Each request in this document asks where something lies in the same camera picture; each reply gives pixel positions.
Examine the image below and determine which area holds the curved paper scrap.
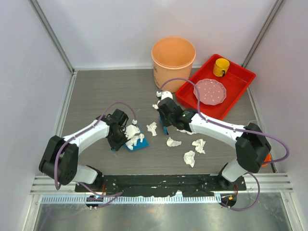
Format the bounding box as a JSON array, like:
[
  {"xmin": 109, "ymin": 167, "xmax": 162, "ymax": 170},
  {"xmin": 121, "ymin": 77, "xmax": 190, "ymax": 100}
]
[{"xmin": 125, "ymin": 133, "xmax": 144, "ymax": 151}]

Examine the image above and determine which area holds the blue hand brush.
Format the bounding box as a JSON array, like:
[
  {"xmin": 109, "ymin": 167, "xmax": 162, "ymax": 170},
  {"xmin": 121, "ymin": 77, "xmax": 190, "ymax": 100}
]
[{"xmin": 159, "ymin": 116, "xmax": 169, "ymax": 135}]

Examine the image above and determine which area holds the blue dustpan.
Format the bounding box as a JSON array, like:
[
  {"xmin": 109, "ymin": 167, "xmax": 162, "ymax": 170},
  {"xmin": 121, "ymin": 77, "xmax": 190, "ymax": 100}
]
[{"xmin": 123, "ymin": 127, "xmax": 149, "ymax": 151}]

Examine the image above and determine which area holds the red plastic tray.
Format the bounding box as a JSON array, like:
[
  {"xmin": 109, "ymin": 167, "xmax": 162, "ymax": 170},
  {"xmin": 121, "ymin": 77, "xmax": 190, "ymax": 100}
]
[{"xmin": 190, "ymin": 54, "xmax": 256, "ymax": 120}]

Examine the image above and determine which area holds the orange plastic bowl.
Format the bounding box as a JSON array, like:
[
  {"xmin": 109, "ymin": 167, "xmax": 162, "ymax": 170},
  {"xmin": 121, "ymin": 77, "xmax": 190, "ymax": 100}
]
[{"xmin": 262, "ymin": 153, "xmax": 271, "ymax": 167}]

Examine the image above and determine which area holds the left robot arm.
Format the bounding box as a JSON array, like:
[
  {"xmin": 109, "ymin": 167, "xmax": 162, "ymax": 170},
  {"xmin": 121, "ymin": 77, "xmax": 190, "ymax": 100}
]
[{"xmin": 38, "ymin": 109, "xmax": 128, "ymax": 192}]

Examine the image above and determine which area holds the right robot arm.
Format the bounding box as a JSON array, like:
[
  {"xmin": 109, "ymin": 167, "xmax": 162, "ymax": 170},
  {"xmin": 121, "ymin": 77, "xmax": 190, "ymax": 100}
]
[{"xmin": 157, "ymin": 97, "xmax": 271, "ymax": 190}]

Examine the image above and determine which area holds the pink dotted plate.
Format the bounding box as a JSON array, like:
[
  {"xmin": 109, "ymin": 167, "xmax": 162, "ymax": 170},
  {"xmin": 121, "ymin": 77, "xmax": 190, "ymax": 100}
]
[{"xmin": 196, "ymin": 78, "xmax": 227, "ymax": 106}]

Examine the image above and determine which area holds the orange plastic bucket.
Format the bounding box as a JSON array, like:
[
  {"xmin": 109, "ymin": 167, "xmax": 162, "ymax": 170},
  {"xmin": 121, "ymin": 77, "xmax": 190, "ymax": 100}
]
[{"xmin": 151, "ymin": 37, "xmax": 196, "ymax": 93}]

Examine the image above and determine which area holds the yellow mug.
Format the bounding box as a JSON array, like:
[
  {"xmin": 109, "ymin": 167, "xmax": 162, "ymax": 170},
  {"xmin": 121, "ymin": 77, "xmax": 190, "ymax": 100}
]
[{"xmin": 213, "ymin": 58, "xmax": 230, "ymax": 77}]

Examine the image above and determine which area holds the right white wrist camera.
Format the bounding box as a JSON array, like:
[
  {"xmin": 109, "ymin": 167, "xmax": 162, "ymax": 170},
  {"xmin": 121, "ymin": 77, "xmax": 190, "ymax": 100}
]
[{"xmin": 156, "ymin": 90, "xmax": 173, "ymax": 100}]

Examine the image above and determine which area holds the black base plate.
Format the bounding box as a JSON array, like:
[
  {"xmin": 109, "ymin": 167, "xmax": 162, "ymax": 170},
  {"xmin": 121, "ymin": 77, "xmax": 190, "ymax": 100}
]
[{"xmin": 75, "ymin": 174, "xmax": 246, "ymax": 197}]

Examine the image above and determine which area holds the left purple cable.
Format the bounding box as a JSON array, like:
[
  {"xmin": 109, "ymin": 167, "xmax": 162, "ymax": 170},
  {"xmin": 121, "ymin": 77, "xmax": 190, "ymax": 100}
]
[{"xmin": 54, "ymin": 101, "xmax": 138, "ymax": 208}]

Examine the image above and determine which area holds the purple cable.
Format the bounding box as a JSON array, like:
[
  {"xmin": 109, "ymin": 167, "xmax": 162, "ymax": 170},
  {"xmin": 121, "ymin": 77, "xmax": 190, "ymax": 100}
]
[
  {"xmin": 156, "ymin": 77, "xmax": 290, "ymax": 212},
  {"xmin": 54, "ymin": 101, "xmax": 138, "ymax": 208}
]

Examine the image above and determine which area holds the aluminium frame rail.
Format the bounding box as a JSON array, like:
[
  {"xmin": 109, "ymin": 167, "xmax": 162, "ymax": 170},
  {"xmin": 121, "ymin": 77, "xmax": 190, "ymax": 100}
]
[{"xmin": 30, "ymin": 173, "xmax": 293, "ymax": 208}]

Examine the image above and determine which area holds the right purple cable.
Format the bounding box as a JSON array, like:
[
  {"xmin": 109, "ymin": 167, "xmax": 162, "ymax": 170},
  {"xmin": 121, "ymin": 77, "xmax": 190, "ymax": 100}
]
[{"xmin": 156, "ymin": 77, "xmax": 290, "ymax": 212}]

